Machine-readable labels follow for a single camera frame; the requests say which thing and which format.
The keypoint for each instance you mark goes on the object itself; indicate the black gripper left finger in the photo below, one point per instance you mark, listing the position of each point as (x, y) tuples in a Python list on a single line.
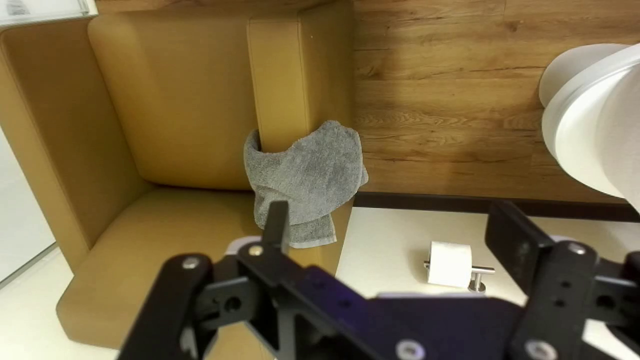
[(274, 223)]

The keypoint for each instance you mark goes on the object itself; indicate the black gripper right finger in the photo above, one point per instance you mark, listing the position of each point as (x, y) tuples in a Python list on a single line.
[(513, 241)]

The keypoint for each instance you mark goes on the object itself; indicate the grey towel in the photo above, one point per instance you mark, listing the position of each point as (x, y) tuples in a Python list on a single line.
[(312, 173)]

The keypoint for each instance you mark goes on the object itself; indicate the white toilet paper roll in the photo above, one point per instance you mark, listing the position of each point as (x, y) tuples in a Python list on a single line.
[(448, 264)]

